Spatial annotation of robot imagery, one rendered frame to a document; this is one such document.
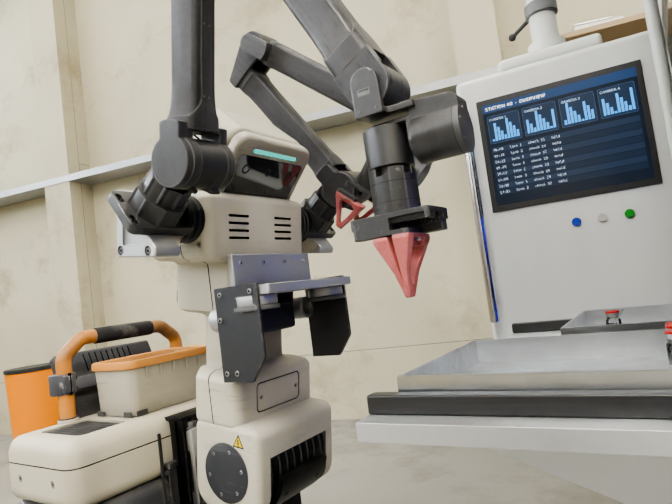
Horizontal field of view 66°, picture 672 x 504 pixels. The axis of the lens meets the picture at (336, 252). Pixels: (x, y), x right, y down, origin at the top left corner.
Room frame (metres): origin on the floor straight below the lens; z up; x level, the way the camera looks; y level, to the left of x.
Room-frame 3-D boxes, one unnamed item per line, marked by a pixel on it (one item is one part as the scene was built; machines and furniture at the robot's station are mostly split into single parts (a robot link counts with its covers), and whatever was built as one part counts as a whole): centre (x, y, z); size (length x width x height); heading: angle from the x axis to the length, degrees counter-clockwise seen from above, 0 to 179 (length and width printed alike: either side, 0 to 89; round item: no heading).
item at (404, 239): (0.63, -0.07, 1.04); 0.07 x 0.07 x 0.09; 58
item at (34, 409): (4.58, 2.74, 0.36); 0.46 x 0.45 x 0.71; 71
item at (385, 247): (0.62, -0.09, 1.04); 0.07 x 0.07 x 0.09; 58
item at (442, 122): (0.60, -0.11, 1.21); 0.11 x 0.09 x 0.12; 59
